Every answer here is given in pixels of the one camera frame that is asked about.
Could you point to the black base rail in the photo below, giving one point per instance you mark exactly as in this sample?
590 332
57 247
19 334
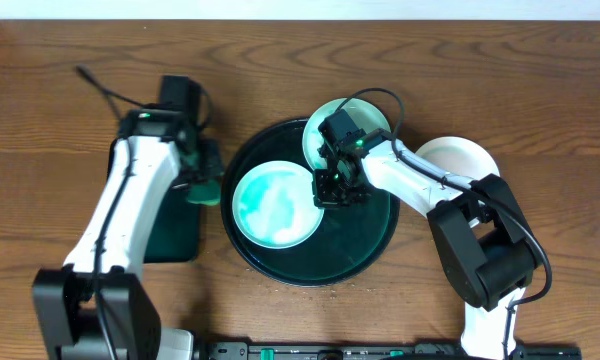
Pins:
260 351

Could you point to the rectangular dark green tray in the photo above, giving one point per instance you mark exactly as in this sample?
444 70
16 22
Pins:
165 222

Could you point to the round dark green tray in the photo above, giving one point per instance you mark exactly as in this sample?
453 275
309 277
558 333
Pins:
347 241

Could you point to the white plate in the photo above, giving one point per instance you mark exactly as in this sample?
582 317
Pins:
459 156

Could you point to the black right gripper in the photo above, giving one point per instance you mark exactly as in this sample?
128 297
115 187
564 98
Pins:
324 197

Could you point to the light green back plate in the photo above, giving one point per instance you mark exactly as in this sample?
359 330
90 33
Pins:
364 114

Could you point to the light green front plate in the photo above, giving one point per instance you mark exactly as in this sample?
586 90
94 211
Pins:
273 206

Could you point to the green sponge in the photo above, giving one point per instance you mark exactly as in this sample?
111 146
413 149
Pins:
206 193

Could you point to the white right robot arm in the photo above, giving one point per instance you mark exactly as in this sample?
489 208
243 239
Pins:
485 245

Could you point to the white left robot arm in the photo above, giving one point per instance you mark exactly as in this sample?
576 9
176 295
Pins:
94 306

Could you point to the light green plate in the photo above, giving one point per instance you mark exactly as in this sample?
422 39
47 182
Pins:
364 114
273 206

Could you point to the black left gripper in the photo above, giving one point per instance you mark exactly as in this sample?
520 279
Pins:
206 163

